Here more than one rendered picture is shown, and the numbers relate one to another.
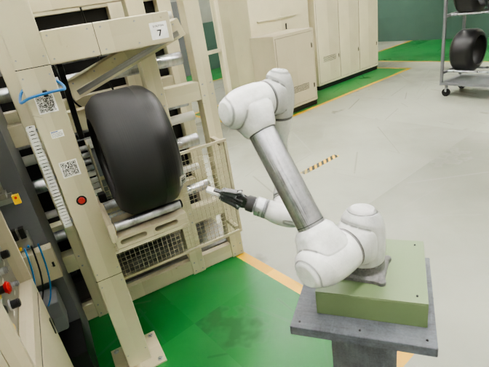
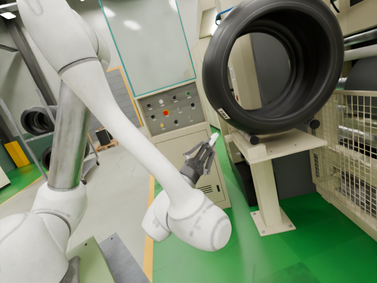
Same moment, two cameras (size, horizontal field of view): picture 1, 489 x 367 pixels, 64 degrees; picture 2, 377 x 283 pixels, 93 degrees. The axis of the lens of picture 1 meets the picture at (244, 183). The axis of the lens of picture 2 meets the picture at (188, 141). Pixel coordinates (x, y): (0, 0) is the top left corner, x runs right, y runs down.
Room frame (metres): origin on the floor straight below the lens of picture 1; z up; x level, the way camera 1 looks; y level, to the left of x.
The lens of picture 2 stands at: (1.93, -0.51, 1.22)
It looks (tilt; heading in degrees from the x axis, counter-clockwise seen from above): 16 degrees down; 121
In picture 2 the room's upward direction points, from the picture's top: 17 degrees counter-clockwise
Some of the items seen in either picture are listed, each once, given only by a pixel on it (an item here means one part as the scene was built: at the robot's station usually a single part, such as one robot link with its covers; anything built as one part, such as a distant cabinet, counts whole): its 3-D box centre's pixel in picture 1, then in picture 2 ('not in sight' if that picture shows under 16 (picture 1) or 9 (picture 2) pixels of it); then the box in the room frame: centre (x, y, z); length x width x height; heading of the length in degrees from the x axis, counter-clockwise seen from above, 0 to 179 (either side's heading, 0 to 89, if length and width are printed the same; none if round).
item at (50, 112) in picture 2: not in sight; (61, 138); (-2.33, 1.57, 0.96); 1.30 x 0.62 x 1.92; 130
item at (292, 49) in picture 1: (285, 72); not in sight; (6.63, -0.98, 0.62); 0.90 x 0.56 x 1.25; 126
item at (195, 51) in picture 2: not in sight; (212, 86); (0.28, 4.35, 1.05); 1.60 x 0.71 x 2.10; 126
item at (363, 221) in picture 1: (361, 233); (23, 252); (1.22, -0.40, 0.92); 0.18 x 0.16 x 0.22; 126
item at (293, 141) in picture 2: (145, 222); (271, 141); (1.83, 0.55, 0.80); 0.37 x 0.36 x 0.02; 25
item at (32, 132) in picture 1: (51, 178); not in sight; (1.64, 0.84, 1.19); 0.05 x 0.04 x 0.48; 25
